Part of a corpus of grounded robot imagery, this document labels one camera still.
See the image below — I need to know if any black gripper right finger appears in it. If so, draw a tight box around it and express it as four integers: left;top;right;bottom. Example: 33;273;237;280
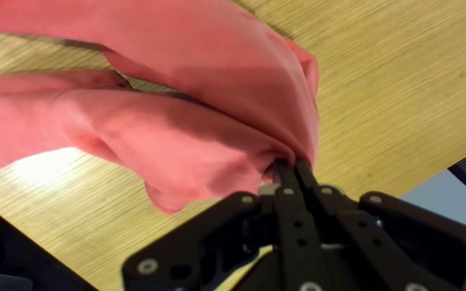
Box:
295;162;466;291

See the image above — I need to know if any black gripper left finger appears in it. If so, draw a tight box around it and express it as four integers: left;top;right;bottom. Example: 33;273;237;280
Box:
122;162;331;291

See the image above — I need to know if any orange-red cloth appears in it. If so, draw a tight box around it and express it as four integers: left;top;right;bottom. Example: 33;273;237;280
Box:
0;0;320;212

